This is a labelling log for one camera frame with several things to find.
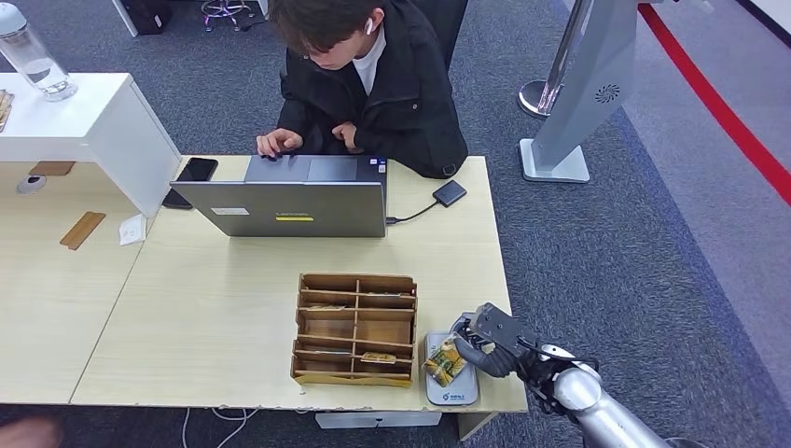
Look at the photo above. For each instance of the white card reader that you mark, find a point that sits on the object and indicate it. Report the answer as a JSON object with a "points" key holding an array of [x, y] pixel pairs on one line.
{"points": [[457, 392]]}

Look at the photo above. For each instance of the wooden card organizer box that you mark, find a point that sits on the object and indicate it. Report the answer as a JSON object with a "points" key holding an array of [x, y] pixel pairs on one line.
{"points": [[354, 331]]}

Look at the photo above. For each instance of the white desk leg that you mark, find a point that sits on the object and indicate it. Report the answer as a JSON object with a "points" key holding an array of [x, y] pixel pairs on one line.
{"points": [[125, 16], [264, 5]]}

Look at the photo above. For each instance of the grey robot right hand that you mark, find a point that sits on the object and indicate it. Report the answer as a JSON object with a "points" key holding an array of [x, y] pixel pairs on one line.
{"points": [[497, 343]]}

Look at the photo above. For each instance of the person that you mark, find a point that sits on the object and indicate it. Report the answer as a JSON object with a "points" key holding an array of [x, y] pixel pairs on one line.
{"points": [[395, 99]]}

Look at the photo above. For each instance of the black smartphone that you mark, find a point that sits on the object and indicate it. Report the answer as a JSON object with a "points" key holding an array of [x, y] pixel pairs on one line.
{"points": [[196, 169]]}

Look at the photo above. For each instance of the white box under desk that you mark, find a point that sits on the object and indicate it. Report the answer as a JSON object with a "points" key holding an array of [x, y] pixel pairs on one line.
{"points": [[377, 420]]}

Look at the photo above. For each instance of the pinkish blurred object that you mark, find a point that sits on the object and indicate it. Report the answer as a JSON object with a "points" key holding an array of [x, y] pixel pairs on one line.
{"points": [[28, 433]]}

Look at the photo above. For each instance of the person's left hand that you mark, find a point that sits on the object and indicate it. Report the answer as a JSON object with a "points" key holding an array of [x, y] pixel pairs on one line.
{"points": [[346, 136]]}

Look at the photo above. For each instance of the person's right hand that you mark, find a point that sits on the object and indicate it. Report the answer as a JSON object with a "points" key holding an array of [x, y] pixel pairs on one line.
{"points": [[278, 142]]}

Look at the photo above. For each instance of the grey laptop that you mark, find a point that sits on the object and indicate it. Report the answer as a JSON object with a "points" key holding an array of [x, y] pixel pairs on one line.
{"points": [[290, 210]]}

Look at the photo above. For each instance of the clear water bottle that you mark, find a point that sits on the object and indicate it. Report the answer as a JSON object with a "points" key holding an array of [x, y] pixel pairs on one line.
{"points": [[36, 62]]}

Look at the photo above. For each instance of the white earbud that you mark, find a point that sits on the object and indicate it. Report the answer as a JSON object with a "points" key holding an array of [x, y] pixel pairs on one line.
{"points": [[369, 26]]}

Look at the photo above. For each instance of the pale card in organizer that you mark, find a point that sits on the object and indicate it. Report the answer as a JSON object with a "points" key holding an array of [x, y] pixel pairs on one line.
{"points": [[325, 307]]}

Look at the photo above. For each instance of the silver kiosk stand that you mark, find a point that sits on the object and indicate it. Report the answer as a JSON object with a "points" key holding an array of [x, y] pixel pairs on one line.
{"points": [[581, 93]]}

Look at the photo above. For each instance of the small white paper tag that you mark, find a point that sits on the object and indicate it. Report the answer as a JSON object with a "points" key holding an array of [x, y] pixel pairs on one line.
{"points": [[133, 229]]}

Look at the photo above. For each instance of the black external drive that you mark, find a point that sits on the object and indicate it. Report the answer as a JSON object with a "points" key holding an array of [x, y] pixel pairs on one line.
{"points": [[450, 193]]}

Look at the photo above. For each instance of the grey desk grommet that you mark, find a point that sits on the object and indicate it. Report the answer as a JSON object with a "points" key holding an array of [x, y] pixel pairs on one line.
{"points": [[31, 184]]}

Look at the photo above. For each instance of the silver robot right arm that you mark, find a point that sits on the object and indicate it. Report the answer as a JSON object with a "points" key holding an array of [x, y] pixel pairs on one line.
{"points": [[587, 402]]}

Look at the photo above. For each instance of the yellow patterned key card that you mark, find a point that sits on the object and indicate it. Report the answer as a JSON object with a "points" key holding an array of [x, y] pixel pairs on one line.
{"points": [[378, 357]]}

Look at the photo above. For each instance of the black cabinet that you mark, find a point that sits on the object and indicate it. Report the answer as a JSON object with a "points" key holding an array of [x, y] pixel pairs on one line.
{"points": [[146, 15]]}

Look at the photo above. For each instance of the long wooden slat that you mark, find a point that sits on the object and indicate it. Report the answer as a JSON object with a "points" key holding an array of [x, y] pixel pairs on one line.
{"points": [[83, 230]]}

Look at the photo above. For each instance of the chrome chair base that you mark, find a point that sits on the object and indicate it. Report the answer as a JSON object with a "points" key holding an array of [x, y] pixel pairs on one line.
{"points": [[225, 8]]}

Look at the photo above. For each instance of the white desk shelf riser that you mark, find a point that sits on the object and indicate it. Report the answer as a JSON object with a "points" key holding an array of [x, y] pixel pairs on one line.
{"points": [[65, 117]]}

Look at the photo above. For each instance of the chrome stanchion post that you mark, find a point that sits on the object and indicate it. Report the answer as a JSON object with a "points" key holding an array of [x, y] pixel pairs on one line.
{"points": [[536, 98]]}

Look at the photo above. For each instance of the wooden desk side panel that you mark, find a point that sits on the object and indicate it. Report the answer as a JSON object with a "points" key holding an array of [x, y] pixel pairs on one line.
{"points": [[471, 423]]}

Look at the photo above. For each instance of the clear round rim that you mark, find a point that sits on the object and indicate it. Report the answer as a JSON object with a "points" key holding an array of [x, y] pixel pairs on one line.
{"points": [[686, 441]]}

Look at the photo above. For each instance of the yellow patterned ID card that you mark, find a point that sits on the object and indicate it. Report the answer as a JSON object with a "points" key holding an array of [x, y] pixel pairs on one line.
{"points": [[442, 366]]}

